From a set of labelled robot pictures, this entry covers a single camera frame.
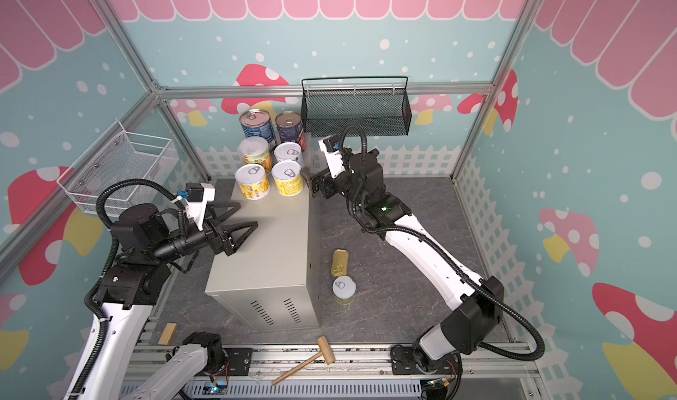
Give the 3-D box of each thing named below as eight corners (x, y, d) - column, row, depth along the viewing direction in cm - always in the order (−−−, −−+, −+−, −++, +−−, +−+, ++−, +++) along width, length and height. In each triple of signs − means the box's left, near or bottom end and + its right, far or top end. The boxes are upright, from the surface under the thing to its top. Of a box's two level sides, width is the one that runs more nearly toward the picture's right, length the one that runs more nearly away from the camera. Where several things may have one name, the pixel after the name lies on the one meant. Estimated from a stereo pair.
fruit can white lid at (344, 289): (332, 304, 87) (331, 297, 82) (333, 283, 91) (332, 276, 86) (356, 304, 87) (356, 297, 82) (355, 283, 91) (356, 276, 86)
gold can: (331, 280, 92) (330, 273, 88) (332, 256, 98) (331, 248, 94) (348, 280, 92) (348, 273, 88) (348, 256, 98) (348, 248, 94)
